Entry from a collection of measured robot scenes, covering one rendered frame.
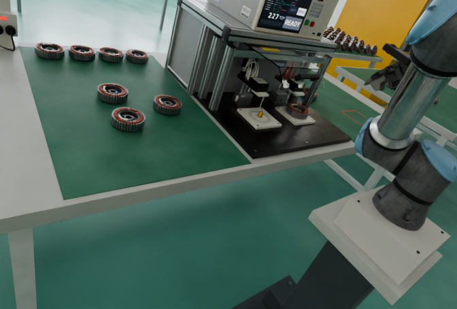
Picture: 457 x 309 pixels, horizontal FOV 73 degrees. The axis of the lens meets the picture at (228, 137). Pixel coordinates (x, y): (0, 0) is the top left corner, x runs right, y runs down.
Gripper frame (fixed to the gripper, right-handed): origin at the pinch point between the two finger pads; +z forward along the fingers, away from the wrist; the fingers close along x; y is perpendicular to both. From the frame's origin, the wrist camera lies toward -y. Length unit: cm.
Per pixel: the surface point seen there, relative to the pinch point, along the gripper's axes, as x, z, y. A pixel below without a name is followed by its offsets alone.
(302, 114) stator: 0.1, 34.0, 0.7
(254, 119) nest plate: -26.9, 38.5, -0.3
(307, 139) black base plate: -8.3, 29.5, 13.8
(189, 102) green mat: -47, 54, -15
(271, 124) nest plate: -20.5, 35.4, 3.8
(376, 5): 325, 112, -174
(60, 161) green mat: -103, 36, 8
